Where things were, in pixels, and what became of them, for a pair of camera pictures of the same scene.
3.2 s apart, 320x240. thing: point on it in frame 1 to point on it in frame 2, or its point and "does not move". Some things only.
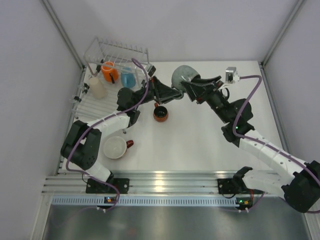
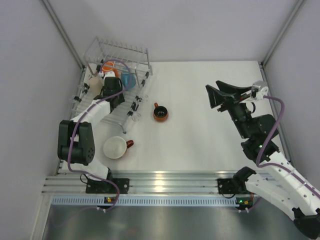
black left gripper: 155,90 to 110,81
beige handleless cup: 97,89 does not move
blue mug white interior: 128,78 does not move
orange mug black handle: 109,72 does not move
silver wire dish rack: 109,66 does not move
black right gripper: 206,91 to 230,100
